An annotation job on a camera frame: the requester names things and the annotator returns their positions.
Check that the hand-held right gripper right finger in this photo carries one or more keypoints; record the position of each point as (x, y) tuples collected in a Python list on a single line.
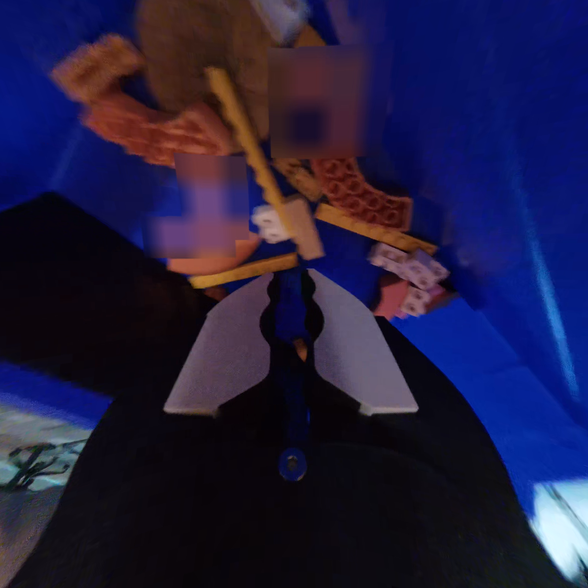
[(358, 358)]

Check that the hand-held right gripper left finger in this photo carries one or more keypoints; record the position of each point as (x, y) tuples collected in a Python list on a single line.
[(225, 358)]

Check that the blue plastic bin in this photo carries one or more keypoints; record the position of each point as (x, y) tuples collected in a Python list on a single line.
[(487, 184)]

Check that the pile of bricks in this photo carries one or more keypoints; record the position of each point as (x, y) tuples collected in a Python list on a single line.
[(184, 55)]

